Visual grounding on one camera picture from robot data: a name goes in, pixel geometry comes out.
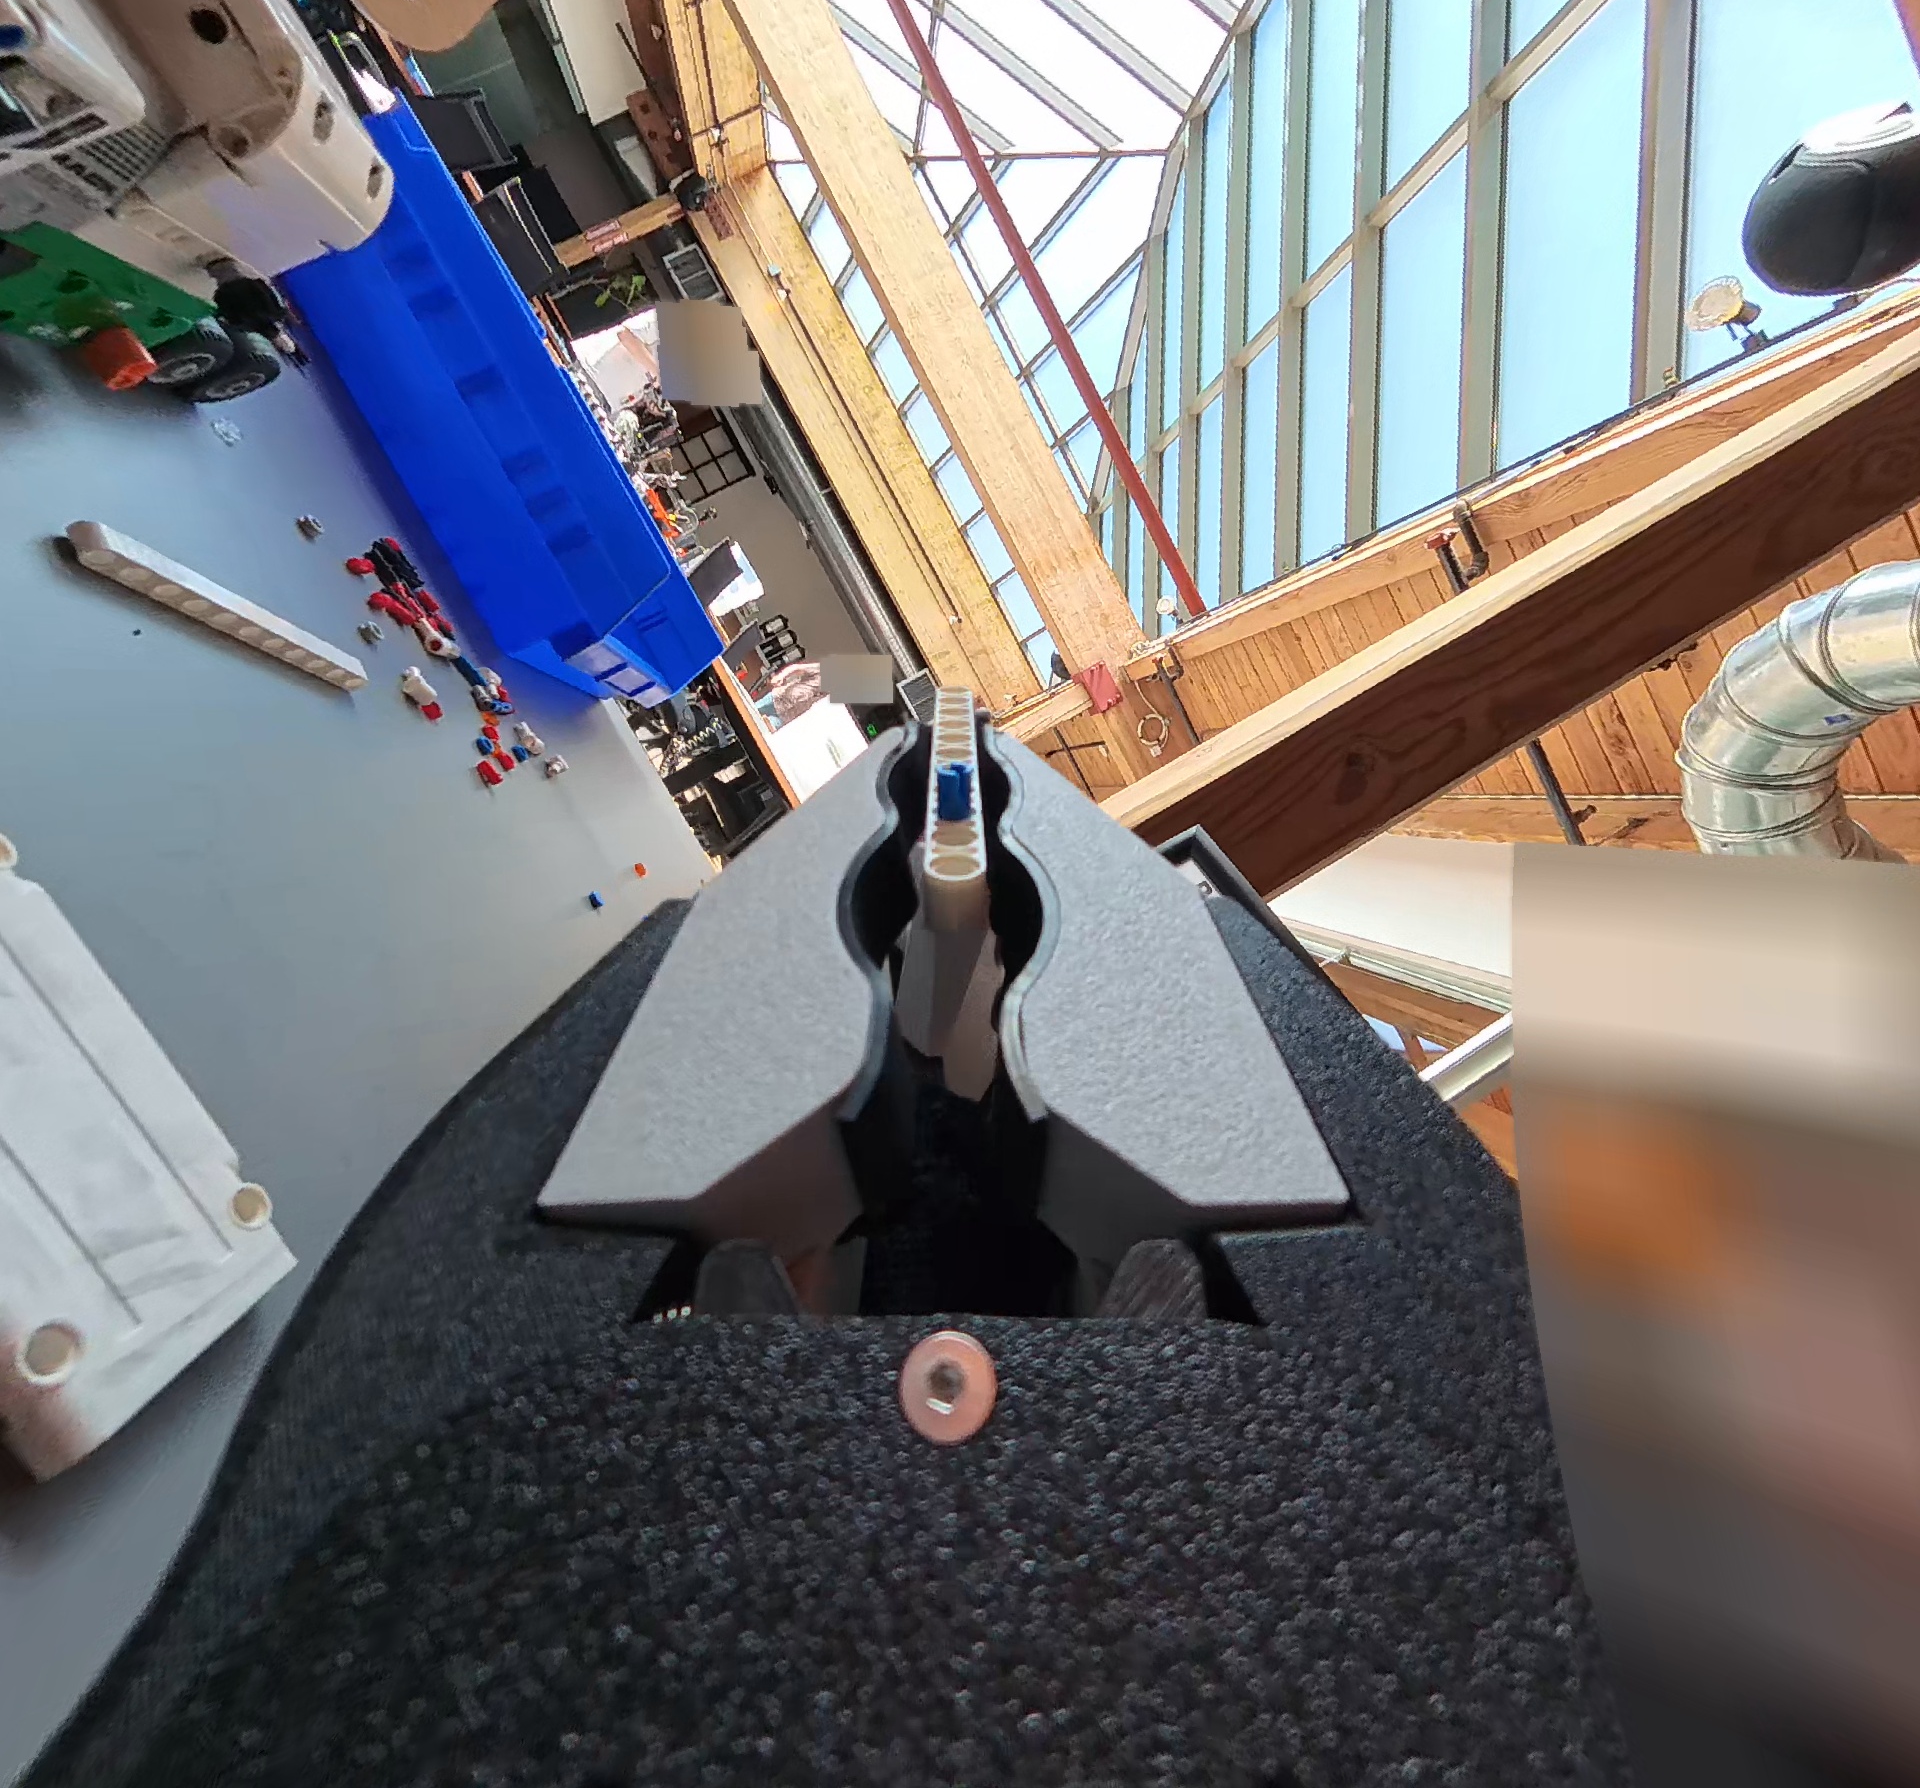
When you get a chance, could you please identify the long white lego beam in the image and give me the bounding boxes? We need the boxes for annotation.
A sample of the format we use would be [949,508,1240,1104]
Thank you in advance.
[64,521,372,695]

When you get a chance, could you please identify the silver metal duct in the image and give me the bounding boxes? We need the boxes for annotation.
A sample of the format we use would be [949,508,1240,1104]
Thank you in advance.
[1675,560,1920,859]

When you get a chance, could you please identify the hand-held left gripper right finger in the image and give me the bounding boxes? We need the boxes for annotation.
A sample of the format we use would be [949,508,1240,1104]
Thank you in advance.
[984,731,1353,1313]

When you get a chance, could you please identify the group of small red lego pieces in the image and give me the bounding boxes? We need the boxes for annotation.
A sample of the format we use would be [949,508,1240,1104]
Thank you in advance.
[299,515,650,914]

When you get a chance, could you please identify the white green lego truck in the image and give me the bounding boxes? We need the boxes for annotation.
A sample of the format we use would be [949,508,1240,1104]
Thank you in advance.
[0,0,398,408]

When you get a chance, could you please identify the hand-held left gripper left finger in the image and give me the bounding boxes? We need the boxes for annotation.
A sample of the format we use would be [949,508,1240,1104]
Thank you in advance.
[534,724,921,1313]

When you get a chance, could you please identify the white lego panel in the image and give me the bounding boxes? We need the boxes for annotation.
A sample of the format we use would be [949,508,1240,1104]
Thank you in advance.
[0,836,299,1483]

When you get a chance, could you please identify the blue plastic bin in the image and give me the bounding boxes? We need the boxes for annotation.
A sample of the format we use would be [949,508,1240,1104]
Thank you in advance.
[277,93,724,707]

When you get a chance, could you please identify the white lego beam blue pins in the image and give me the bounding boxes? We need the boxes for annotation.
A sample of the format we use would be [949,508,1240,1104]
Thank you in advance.
[897,685,1002,1104]

